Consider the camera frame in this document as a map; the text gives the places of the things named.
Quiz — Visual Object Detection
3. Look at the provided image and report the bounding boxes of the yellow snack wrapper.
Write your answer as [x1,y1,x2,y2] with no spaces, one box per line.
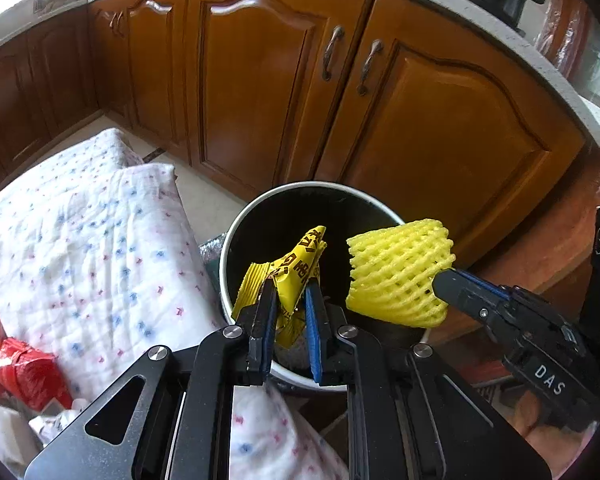
[232,226,327,349]

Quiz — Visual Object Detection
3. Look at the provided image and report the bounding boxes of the yellow foam fruit net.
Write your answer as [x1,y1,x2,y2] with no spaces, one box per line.
[346,219,455,330]

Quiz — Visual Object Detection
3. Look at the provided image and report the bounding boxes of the red plastic bag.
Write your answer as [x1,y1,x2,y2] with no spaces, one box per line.
[0,319,73,413]

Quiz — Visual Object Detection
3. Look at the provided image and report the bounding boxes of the black white-rimmed trash bin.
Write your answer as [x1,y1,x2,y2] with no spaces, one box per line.
[219,181,431,392]

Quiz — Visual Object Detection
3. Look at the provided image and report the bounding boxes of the right hand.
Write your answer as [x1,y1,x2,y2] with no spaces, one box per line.
[509,391,597,479]

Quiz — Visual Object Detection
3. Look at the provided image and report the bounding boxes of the white dotted tablecloth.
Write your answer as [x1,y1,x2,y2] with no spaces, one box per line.
[0,127,350,480]

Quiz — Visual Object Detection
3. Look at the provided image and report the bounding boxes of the brown wooden base cabinets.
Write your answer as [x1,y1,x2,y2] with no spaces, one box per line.
[0,0,589,269]

